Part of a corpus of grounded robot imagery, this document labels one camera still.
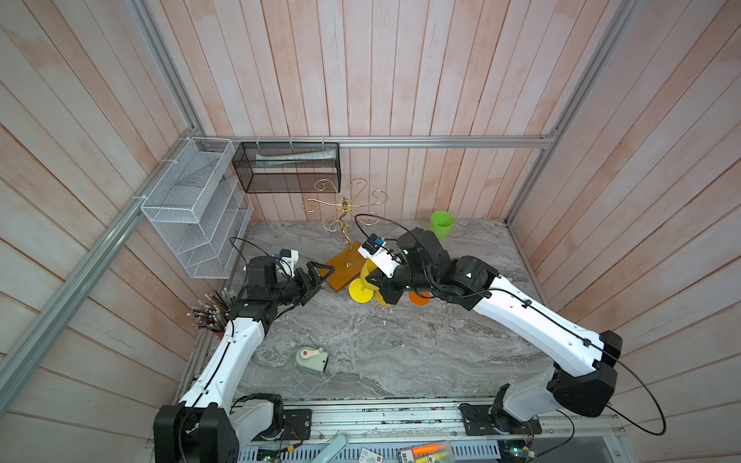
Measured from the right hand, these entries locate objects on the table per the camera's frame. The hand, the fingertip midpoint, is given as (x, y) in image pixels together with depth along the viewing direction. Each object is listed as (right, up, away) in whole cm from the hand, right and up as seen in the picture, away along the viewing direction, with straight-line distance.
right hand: (367, 277), depth 68 cm
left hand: (-10, -2, +10) cm, 14 cm away
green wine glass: (+27, +16, +34) cm, 46 cm away
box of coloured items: (+18, -44, +2) cm, 47 cm away
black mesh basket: (-29, +37, +37) cm, 60 cm away
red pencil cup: (-41, -10, +7) cm, 43 cm away
